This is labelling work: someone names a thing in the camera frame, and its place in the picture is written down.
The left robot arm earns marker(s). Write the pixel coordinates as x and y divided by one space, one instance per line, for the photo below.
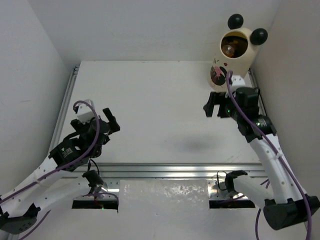
19 208

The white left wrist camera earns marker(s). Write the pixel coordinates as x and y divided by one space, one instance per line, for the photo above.
83 113

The aluminium side rail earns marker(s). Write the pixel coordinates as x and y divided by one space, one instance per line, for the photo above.
64 108
254 82

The cream panda bin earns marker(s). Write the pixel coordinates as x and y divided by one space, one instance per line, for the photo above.
248 43

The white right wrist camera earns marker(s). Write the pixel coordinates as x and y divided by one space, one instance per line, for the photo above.
236 81

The aluminium table rail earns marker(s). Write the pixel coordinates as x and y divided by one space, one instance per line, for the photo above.
176 170

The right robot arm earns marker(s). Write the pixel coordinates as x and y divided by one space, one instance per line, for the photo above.
286 203

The white foam block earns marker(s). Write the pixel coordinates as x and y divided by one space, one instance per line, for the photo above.
164 195

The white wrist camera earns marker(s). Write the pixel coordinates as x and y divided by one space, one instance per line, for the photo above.
236 81
83 113

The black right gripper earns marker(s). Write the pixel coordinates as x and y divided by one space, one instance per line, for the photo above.
216 98

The orange bottle with gold cap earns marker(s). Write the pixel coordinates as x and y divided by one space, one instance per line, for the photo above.
229 49

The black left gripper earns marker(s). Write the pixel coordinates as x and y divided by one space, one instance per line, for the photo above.
100 123

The right aluminium side rail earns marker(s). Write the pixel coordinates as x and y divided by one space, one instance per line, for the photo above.
254 82

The left aluminium side rail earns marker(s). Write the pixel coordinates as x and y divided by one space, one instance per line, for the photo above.
64 108

